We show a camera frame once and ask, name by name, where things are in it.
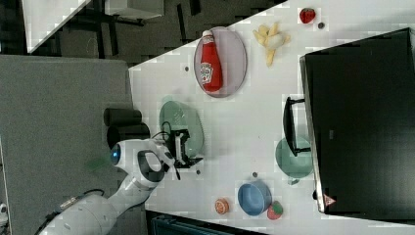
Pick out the black toaster oven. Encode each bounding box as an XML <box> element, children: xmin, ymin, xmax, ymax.
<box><xmin>283</xmin><ymin>27</ymin><xmax>415</xmax><ymax>224</ymax></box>

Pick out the toy orange slice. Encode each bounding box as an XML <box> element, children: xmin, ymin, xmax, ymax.
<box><xmin>214</xmin><ymin>198</ymin><xmax>229</xmax><ymax>214</ymax></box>

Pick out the peeled toy banana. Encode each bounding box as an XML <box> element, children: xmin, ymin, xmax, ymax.
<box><xmin>253</xmin><ymin>23</ymin><xmax>291</xmax><ymax>68</ymax></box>

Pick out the green plastic strainer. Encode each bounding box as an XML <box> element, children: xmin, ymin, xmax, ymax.
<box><xmin>160</xmin><ymin>101</ymin><xmax>205</xmax><ymax>158</ymax></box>

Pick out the red ketchup bottle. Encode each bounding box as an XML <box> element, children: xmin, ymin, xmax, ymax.
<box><xmin>200</xmin><ymin>30</ymin><xmax>223</xmax><ymax>92</ymax></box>

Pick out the toy strawberry near banana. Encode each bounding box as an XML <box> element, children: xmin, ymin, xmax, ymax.
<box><xmin>300</xmin><ymin>8</ymin><xmax>316</xmax><ymax>24</ymax></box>

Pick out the green mug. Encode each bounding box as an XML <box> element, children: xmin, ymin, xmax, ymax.
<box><xmin>275</xmin><ymin>139</ymin><xmax>313</xmax><ymax>185</ymax></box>

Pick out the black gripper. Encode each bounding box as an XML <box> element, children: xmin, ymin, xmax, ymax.
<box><xmin>166</xmin><ymin>129</ymin><xmax>202</xmax><ymax>168</ymax></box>

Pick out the toy strawberry beside bowl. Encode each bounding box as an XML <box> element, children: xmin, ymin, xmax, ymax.
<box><xmin>267</xmin><ymin>201</ymin><xmax>283</xmax><ymax>220</ymax></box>

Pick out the grey round plate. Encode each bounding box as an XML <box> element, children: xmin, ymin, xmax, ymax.
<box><xmin>207</xmin><ymin>26</ymin><xmax>248</xmax><ymax>98</ymax></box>

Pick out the small black cylinder container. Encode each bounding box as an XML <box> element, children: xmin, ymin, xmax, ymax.
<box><xmin>104</xmin><ymin>108</ymin><xmax>142</xmax><ymax>126</ymax></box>

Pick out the blue bowl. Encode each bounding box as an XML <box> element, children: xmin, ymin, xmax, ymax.
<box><xmin>238</xmin><ymin>180</ymin><xmax>272</xmax><ymax>216</ymax></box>

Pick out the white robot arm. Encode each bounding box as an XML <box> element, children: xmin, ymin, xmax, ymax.
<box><xmin>35</xmin><ymin>129</ymin><xmax>204</xmax><ymax>235</ymax></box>

